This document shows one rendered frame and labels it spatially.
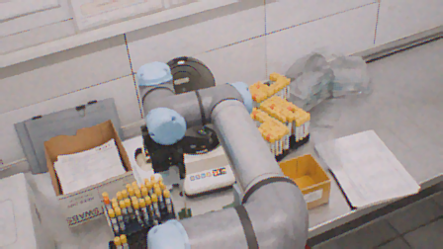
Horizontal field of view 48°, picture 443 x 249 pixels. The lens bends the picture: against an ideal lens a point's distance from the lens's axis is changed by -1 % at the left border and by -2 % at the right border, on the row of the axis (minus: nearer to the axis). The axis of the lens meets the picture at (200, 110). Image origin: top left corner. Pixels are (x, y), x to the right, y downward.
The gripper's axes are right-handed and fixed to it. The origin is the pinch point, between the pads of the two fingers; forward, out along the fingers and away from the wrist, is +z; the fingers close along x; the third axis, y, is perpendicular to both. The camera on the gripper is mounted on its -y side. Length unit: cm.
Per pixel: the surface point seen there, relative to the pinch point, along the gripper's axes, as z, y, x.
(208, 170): 21.2, -14.3, -20.4
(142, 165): 21.5, 4.2, -33.1
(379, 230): 114, -103, -30
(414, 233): 114, -118, -21
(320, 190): 19.7, -40.6, 4.5
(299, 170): 22.8, -40.8, -8.2
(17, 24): -28, 28, -57
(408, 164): 27, -76, 3
